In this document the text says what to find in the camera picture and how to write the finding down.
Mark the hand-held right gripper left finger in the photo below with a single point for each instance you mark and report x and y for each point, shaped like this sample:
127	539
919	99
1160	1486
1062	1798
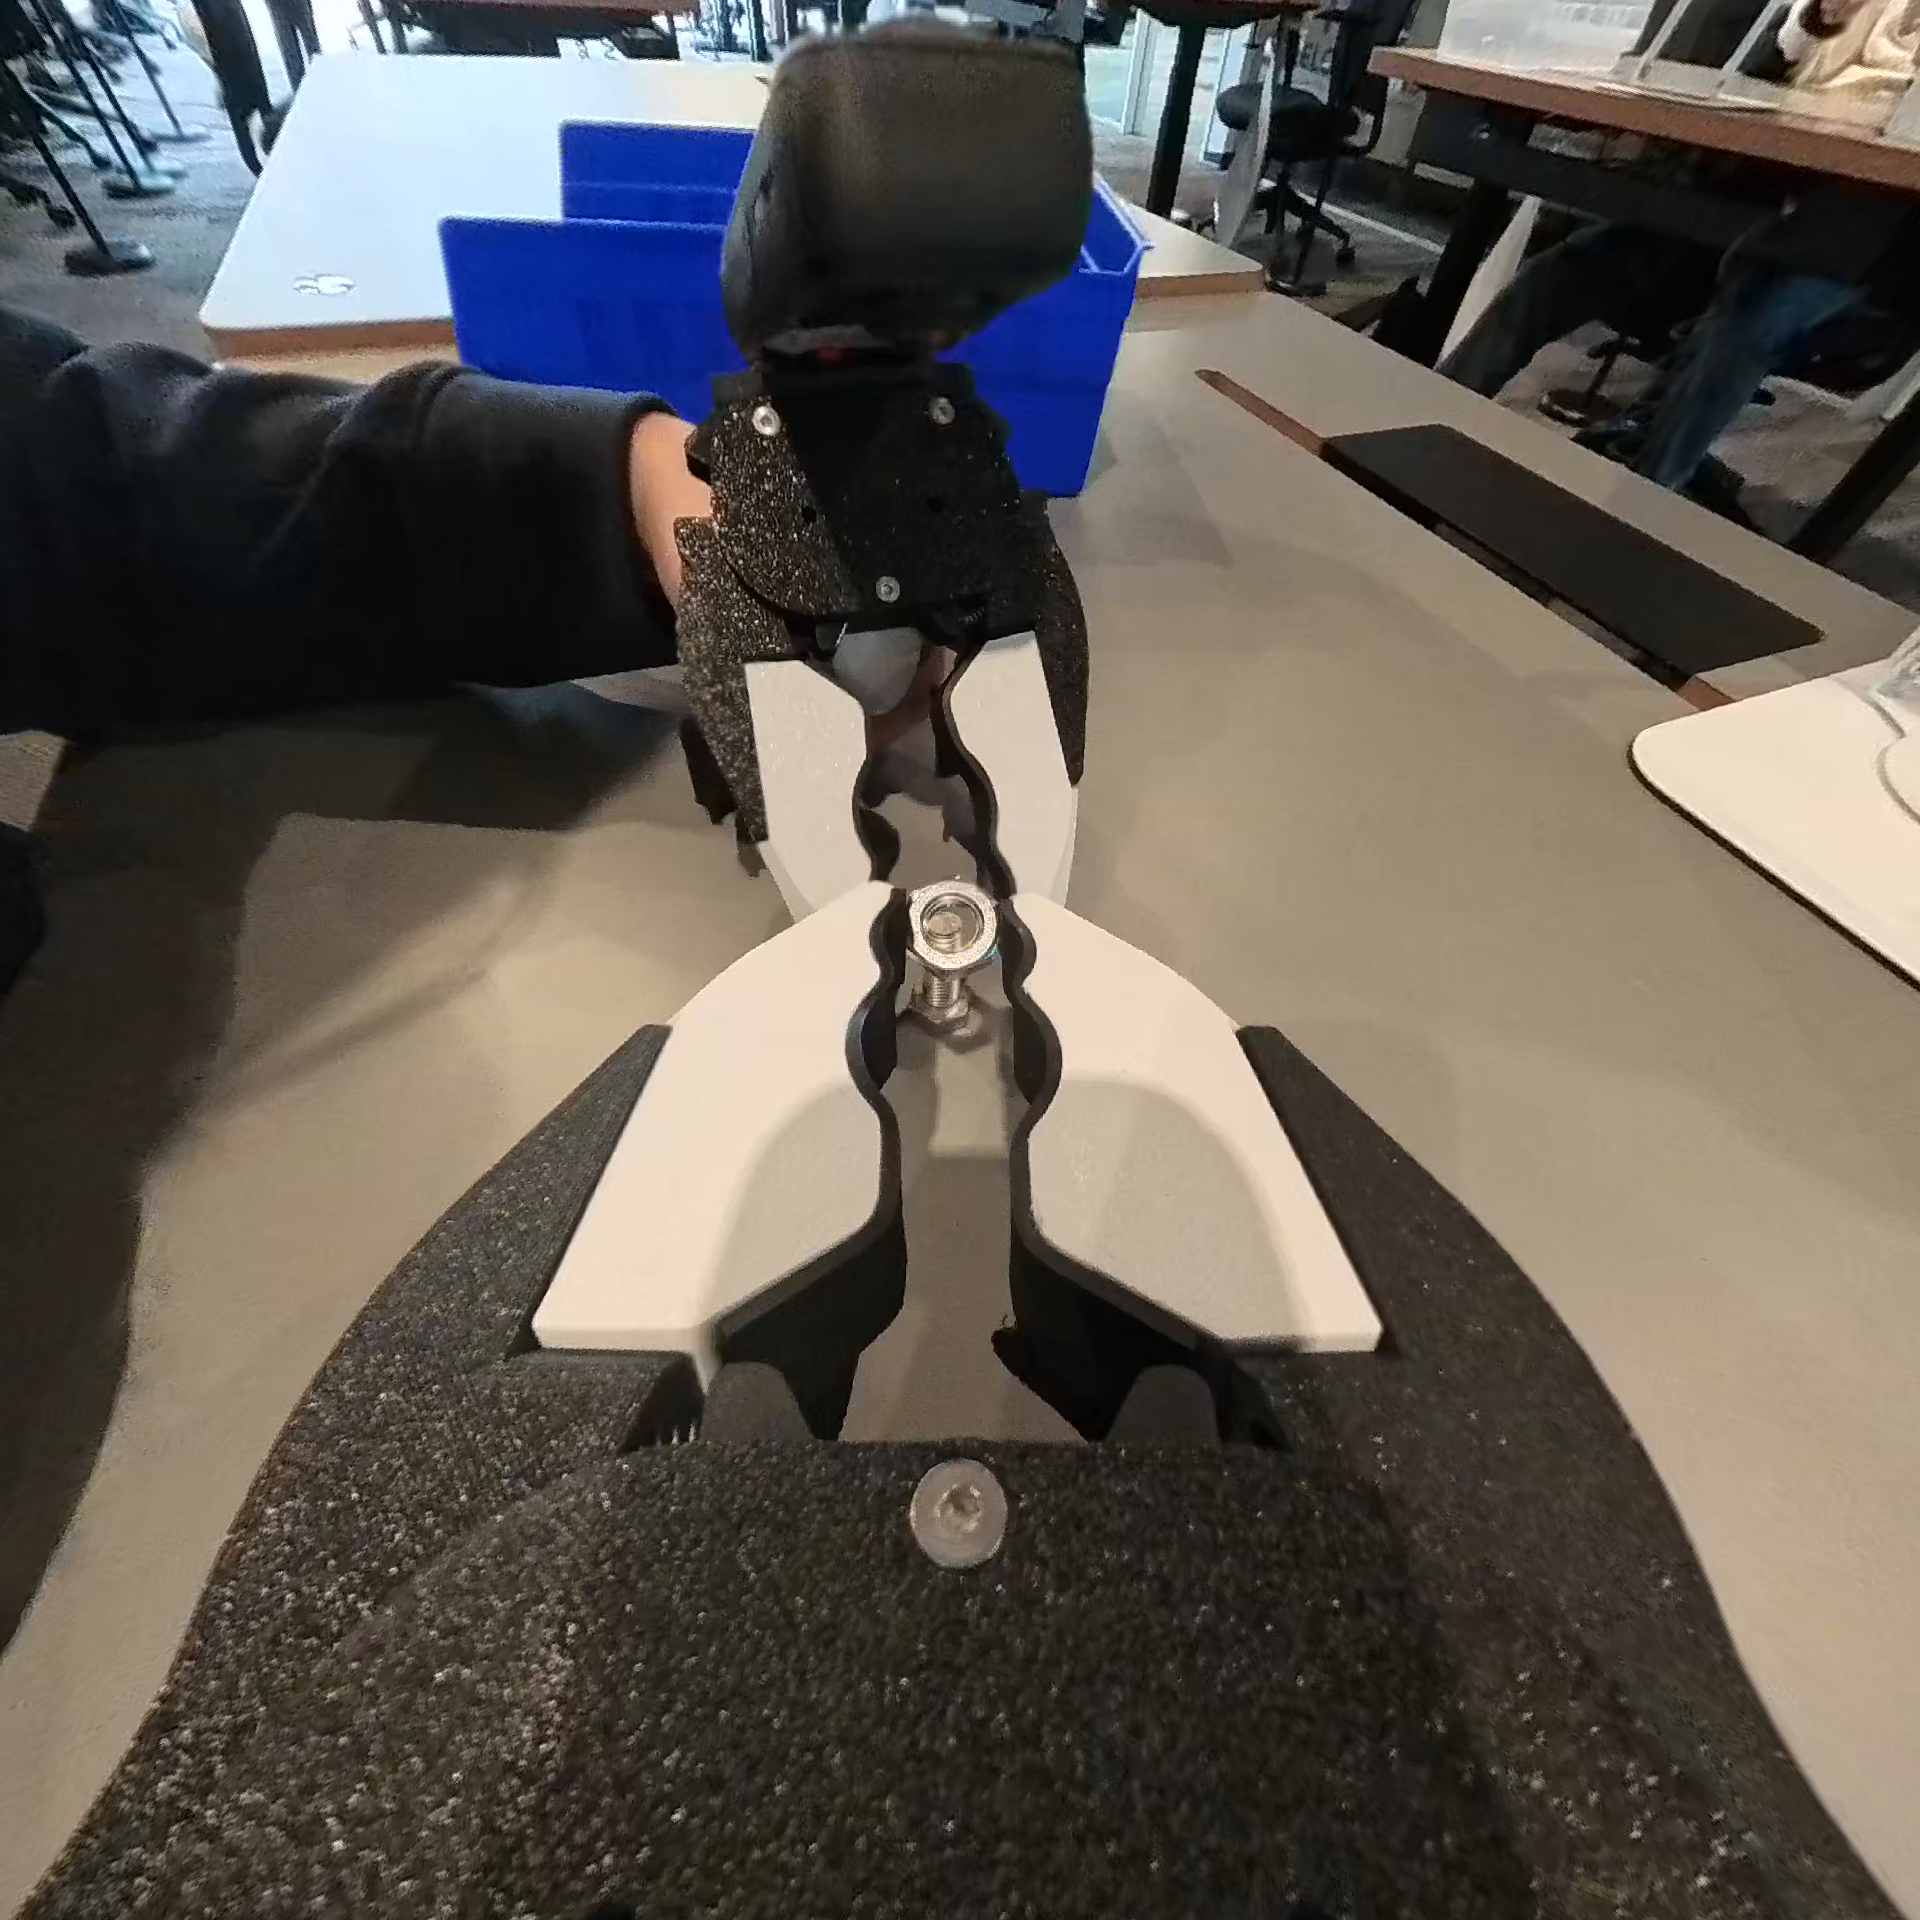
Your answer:
704	1172

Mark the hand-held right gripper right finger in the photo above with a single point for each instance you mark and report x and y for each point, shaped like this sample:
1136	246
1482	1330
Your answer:
1201	1186

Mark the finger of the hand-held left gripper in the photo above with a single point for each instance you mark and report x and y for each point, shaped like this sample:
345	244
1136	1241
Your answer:
1036	764
803	780

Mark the silver hex nut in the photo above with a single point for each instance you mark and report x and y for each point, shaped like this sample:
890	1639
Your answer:
916	917

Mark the person's left forearm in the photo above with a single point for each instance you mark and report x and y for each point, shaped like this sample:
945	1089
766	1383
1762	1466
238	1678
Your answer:
300	525

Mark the person's left hand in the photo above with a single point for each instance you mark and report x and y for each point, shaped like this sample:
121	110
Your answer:
662	494

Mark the blue plastic bin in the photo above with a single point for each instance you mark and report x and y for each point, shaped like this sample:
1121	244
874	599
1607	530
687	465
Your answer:
646	166
599	301

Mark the black office chair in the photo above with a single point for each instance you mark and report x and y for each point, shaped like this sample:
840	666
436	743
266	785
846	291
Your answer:
1289	106

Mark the black mat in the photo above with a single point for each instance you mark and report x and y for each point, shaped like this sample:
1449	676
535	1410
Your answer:
1575	548

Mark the white tray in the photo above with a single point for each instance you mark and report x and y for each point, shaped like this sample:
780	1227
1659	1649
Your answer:
1769	796

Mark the person's dark jacket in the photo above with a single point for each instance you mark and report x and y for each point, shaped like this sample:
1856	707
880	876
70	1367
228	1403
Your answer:
15	901

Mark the black floor stand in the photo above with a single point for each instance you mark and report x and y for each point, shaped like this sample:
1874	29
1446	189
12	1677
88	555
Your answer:
107	260
142	183

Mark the clear glass container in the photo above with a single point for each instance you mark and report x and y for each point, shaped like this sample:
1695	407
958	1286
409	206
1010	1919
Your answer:
1902	751

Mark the wooden desk with black legs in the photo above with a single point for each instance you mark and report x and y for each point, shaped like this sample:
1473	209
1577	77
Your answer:
1650	119

